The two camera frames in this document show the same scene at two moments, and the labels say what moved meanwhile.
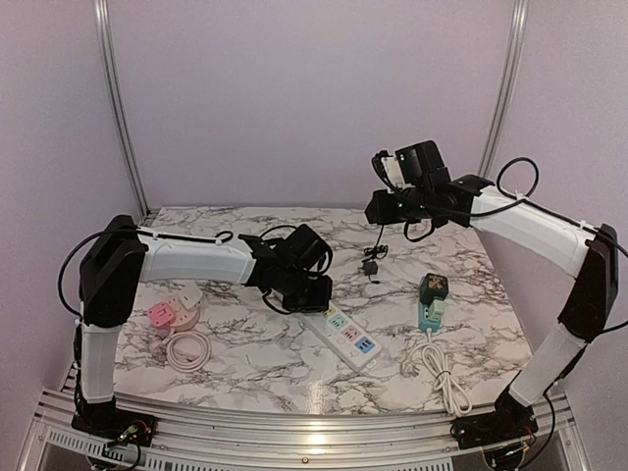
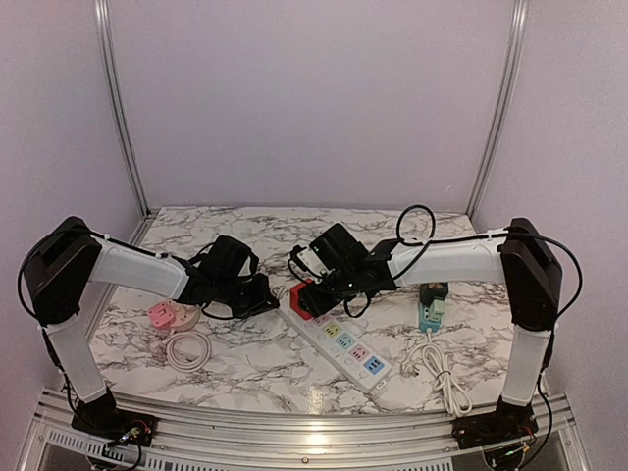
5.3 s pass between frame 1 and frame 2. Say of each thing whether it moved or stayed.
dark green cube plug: stayed
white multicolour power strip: moved
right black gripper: moved
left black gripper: moved
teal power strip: stayed
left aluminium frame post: stayed
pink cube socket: stayed
